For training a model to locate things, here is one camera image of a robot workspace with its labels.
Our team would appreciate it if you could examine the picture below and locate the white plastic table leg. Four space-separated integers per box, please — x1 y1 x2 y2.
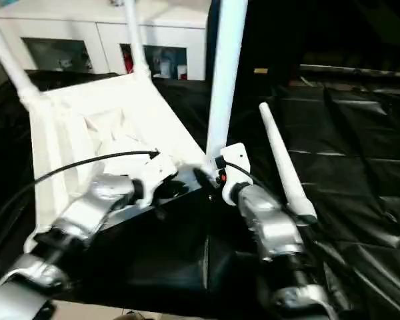
205 0 249 174
123 0 153 81
0 6 41 104
258 102 318 225

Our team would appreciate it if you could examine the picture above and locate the white plastic table top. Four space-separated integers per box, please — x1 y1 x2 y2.
18 71 214 254

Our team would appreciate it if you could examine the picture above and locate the black work mat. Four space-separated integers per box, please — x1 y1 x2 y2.
0 68 400 320

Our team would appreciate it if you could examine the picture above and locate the long grey metal bar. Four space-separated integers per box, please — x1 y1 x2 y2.
299 63 400 79

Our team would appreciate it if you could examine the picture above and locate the large black case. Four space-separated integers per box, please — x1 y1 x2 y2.
206 0 400 87

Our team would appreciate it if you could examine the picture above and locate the white glass-door cabinet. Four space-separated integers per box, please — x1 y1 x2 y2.
0 0 211 81

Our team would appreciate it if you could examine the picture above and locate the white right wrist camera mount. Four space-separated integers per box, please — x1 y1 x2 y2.
219 142 253 206

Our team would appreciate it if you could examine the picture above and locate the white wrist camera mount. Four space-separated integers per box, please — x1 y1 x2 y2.
219 142 253 206
135 153 179 207

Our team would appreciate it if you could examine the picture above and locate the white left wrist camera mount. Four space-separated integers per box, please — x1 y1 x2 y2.
135 153 179 207

